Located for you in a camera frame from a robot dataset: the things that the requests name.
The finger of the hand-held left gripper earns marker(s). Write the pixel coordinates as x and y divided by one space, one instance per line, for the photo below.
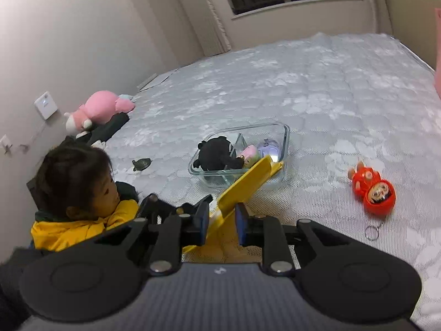
151 208

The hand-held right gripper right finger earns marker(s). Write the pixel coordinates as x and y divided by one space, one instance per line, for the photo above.
242 227

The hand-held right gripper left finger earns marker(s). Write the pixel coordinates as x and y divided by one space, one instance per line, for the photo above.
205 220

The yellow plastic toy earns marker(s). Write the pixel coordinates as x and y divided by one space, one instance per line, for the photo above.
248 186

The black plush toy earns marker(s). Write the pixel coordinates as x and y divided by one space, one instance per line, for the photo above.
217 153

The small pink toy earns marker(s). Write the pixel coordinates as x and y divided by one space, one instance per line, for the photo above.
248 154

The purple toy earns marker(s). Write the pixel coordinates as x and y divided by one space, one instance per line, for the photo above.
268 148

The clear glass container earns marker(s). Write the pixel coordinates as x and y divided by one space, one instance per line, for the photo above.
275 134

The small dark turtle toy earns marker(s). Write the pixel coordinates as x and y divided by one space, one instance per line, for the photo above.
142 164

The black cloth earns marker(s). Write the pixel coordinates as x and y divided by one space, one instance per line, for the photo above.
106 127

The pink plush toy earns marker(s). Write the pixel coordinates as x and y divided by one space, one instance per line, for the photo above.
100 107

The grey patterned mattress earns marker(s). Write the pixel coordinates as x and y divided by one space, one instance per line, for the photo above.
310 93

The pink paper bag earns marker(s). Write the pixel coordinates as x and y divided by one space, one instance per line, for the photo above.
437 58

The beige headboard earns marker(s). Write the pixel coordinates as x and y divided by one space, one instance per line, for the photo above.
413 17

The white wall switch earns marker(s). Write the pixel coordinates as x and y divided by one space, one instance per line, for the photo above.
45 105

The white wall socket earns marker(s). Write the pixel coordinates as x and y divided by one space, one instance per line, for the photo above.
5 143

